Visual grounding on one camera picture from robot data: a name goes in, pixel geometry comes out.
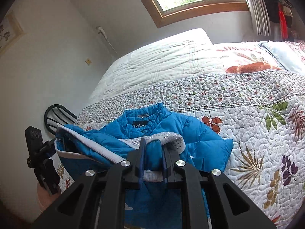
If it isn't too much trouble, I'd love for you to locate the floral quilted bedspread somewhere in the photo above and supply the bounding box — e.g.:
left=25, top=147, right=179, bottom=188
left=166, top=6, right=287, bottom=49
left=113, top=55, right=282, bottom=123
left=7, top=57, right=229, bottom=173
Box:
left=56, top=28, right=305, bottom=229

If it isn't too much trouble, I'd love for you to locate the yellow wall socket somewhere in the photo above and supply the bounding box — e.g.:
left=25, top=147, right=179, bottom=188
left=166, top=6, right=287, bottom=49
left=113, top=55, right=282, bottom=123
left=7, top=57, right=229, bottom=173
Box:
left=85, top=58, right=92, bottom=65

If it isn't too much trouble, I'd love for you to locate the white wall mounted handset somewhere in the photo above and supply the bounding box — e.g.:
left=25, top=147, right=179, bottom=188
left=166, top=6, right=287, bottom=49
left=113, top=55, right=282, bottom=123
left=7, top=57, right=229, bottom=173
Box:
left=96, top=26, right=117, bottom=54

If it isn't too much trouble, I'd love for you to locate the blue puffer jacket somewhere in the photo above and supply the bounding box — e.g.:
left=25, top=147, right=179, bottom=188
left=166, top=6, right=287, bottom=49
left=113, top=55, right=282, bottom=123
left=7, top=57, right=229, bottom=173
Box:
left=55, top=103, right=234, bottom=228

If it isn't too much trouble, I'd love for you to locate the white pleated curtain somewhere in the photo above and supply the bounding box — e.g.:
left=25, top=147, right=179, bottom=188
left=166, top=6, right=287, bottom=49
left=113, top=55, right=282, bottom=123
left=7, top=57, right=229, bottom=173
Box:
left=246, top=0, right=271, bottom=36

